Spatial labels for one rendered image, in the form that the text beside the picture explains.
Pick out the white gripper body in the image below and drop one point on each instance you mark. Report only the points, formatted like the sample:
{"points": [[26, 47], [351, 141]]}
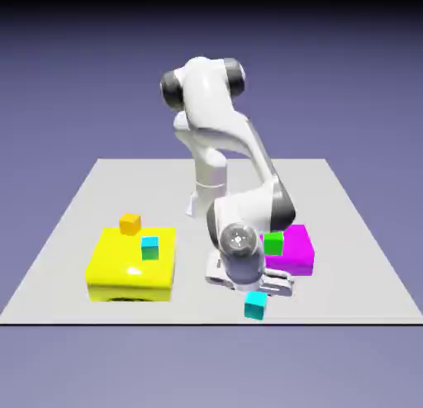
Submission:
{"points": [[279, 284]]}

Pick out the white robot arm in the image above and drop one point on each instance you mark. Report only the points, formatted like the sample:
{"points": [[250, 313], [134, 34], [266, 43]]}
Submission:
{"points": [[211, 110]]}

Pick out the small cyan cube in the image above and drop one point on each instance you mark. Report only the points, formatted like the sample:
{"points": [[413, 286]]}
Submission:
{"points": [[150, 248], [255, 305]]}

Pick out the small green cube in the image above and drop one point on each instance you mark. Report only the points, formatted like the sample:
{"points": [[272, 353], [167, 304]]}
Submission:
{"points": [[273, 244]]}

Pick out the small orange cube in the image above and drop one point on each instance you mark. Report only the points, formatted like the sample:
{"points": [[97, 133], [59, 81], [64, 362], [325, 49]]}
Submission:
{"points": [[129, 224]]}

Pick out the large magenta box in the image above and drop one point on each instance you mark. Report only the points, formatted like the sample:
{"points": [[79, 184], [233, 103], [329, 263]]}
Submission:
{"points": [[297, 252]]}

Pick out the large yellow box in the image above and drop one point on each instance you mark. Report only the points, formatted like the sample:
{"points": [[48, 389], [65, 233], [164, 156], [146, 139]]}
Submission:
{"points": [[112, 262]]}

